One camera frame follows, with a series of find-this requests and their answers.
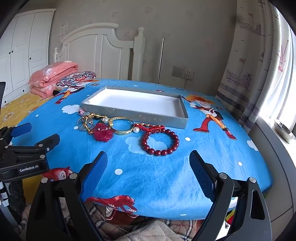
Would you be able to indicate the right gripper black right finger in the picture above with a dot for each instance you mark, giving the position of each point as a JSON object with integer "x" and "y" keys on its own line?
{"x": 251, "y": 218}

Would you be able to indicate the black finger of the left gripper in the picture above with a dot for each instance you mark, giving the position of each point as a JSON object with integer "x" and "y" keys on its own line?
{"x": 34, "y": 144}
{"x": 8, "y": 133}

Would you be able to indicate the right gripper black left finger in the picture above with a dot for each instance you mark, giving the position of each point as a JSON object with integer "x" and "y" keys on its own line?
{"x": 58, "y": 211}

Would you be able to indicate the thin metal ring bangles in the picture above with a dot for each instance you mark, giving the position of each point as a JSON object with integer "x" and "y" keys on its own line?
{"x": 85, "y": 123}

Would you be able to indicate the red flower brooch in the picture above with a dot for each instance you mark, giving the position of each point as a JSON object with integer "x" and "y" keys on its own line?
{"x": 102, "y": 132}

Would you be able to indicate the yellow floral bed sheet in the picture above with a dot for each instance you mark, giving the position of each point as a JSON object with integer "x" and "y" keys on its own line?
{"x": 15, "y": 111}

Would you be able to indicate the folded pink blanket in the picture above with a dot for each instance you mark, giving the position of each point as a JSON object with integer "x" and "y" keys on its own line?
{"x": 43, "y": 82}

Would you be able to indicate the patterned round pillow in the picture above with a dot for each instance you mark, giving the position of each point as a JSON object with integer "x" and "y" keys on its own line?
{"x": 75, "y": 78}

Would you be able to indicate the white wardrobe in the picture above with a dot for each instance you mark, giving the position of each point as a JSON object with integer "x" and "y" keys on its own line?
{"x": 24, "y": 50}

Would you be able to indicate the metal bowl on sill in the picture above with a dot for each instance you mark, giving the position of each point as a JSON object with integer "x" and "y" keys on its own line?
{"x": 283, "y": 131}

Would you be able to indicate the blue cartoon table cloth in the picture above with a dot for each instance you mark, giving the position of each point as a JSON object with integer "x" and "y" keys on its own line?
{"x": 148, "y": 173}

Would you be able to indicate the white bed headboard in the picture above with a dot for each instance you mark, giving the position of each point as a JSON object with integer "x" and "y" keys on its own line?
{"x": 96, "y": 48}

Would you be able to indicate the grey shallow tray box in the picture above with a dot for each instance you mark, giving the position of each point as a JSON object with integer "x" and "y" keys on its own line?
{"x": 142, "y": 106}

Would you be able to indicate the printed ship curtain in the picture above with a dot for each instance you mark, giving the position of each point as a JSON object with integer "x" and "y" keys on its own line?
{"x": 259, "y": 79}

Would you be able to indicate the silver metal pole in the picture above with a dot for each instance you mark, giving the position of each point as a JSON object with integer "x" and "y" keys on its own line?
{"x": 160, "y": 60}

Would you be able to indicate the wall socket plate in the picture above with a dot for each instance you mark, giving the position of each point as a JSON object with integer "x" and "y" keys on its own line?
{"x": 182, "y": 73}

